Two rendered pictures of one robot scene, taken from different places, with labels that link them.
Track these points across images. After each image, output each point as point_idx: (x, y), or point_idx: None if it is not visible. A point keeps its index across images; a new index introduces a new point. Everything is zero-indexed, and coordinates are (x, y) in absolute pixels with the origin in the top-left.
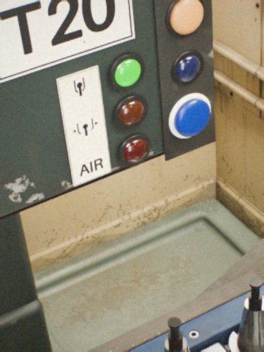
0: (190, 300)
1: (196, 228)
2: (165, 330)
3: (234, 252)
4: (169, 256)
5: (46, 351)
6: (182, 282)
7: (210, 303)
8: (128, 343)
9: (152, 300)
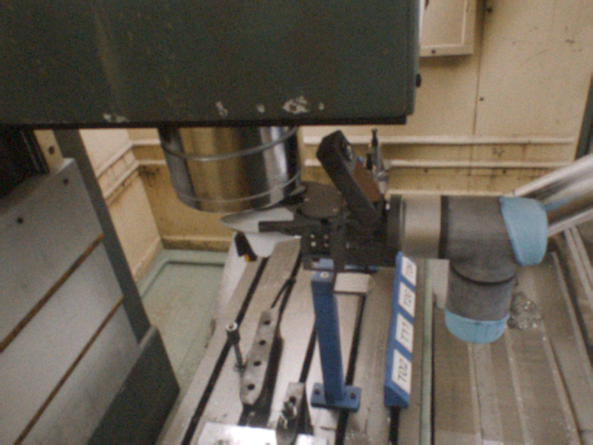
0: (202, 302)
1: (167, 270)
2: (250, 283)
3: (201, 267)
4: (166, 291)
5: (168, 360)
6: (188, 297)
7: (258, 260)
8: (238, 301)
9: (181, 316)
